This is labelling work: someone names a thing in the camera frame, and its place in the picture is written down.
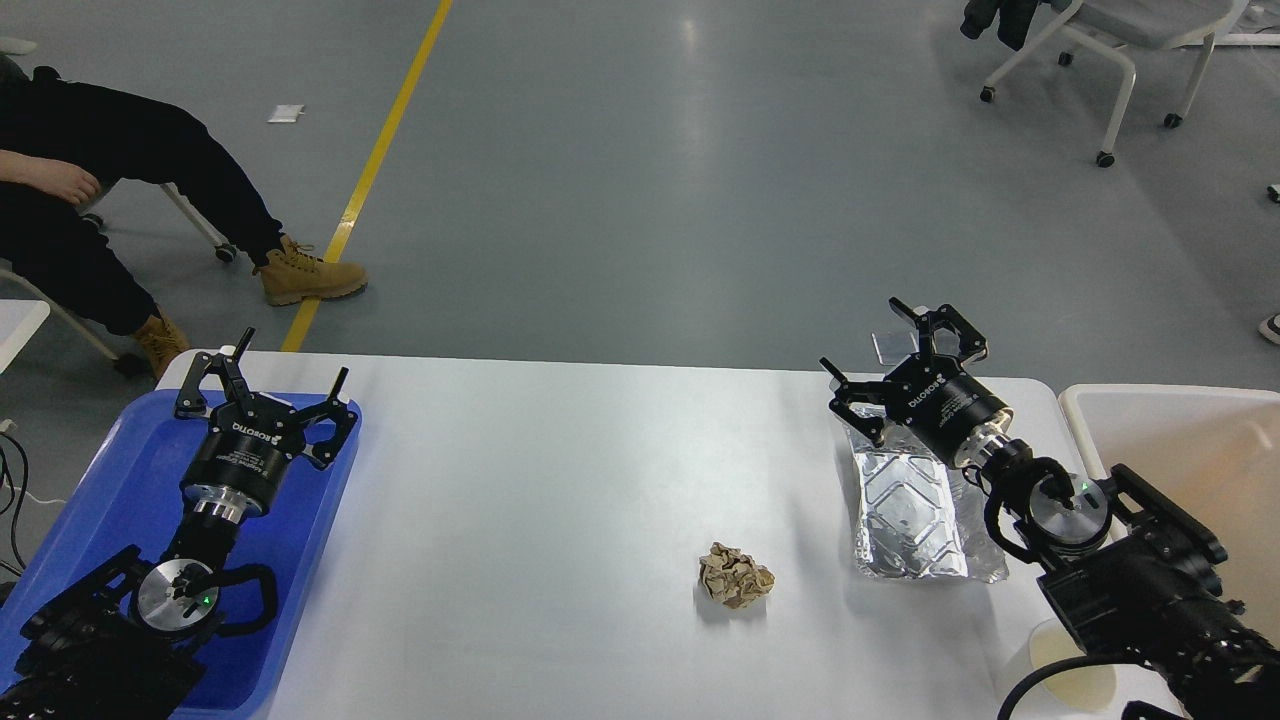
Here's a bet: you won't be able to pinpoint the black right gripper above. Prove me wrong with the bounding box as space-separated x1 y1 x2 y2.
820 297 1012 469

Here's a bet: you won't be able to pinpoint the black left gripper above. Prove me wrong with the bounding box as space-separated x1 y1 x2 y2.
175 328 358 518

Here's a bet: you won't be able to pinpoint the white paper cup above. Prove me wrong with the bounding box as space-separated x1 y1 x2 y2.
1027 619 1117 714

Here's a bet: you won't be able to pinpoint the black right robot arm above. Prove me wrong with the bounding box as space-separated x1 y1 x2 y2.
820 299 1279 719

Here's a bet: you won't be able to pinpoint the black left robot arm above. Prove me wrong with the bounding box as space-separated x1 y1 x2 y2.
3 334 360 719

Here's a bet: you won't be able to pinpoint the person's bare hand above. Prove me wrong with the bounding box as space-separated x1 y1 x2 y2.
1 149 102 206

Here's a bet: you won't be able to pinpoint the left metal floor plate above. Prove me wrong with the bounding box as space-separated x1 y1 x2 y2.
870 331 919 366

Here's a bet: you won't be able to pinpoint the tan boot near table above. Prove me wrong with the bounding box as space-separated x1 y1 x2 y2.
131 309 192 380

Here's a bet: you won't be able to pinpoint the white chair under person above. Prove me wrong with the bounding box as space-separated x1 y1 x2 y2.
0 181 239 375

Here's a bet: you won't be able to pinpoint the blue plastic tray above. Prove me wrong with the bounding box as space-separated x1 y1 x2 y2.
1 389 360 719

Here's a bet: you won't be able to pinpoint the aluminium foil tray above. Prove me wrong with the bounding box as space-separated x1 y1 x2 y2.
845 427 1009 584

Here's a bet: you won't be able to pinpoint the tan boot on line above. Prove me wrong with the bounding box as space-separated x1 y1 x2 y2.
252 234 369 307

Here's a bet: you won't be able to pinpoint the white side table corner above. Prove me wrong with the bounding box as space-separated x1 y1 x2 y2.
0 299 50 372

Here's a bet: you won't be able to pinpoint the crumpled brown paper ball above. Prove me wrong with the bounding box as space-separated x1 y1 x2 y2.
698 542 776 610

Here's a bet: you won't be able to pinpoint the beige plastic bin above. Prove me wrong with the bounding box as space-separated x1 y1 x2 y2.
1059 384 1279 644

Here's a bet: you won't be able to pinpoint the seated person in black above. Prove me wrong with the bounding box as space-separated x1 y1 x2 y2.
0 58 285 337

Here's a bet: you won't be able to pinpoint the dark jacket on chair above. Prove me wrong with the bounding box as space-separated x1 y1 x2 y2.
960 1 1073 51

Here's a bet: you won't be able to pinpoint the white office chair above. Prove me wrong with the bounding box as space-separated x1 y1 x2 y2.
980 1 1277 168

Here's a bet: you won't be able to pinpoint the black cables at left edge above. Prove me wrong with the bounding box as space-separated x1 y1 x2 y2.
0 420 65 582

